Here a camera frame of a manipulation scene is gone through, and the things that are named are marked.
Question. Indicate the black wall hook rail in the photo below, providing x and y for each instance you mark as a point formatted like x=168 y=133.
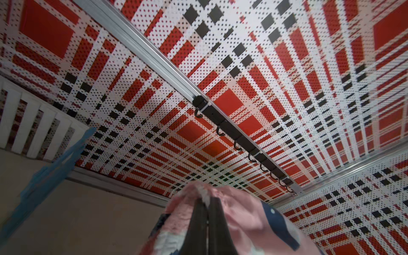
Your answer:
x=203 y=107

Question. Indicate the blue and white slatted crate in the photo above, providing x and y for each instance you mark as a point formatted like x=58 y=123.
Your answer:
x=67 y=144

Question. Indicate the pink shark print shorts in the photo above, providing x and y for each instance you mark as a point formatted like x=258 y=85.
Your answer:
x=256 y=228

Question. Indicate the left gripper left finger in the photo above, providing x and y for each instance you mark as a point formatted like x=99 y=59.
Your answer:
x=195 y=242

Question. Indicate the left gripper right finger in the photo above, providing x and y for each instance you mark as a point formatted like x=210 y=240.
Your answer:
x=219 y=238

